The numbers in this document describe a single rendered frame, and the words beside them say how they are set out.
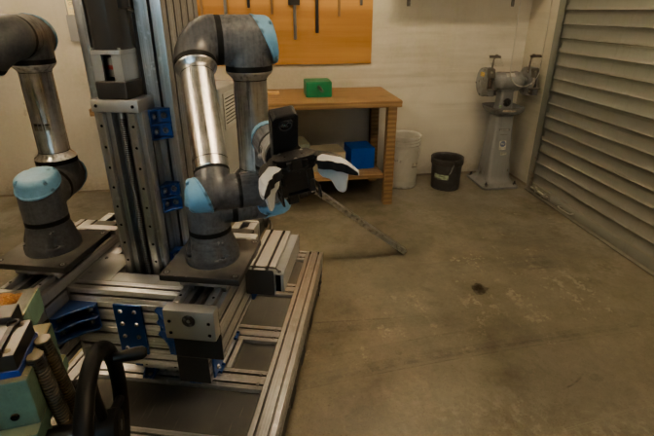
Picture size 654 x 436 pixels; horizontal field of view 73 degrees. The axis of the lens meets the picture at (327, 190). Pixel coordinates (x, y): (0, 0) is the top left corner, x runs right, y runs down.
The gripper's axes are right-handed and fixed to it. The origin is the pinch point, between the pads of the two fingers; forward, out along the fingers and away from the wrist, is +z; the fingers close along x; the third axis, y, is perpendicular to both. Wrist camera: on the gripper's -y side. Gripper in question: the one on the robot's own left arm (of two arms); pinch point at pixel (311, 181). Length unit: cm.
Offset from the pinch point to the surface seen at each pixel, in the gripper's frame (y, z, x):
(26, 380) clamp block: 22, -4, 48
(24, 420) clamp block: 29, -4, 50
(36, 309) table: 29, -36, 57
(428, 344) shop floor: 134, -83, -64
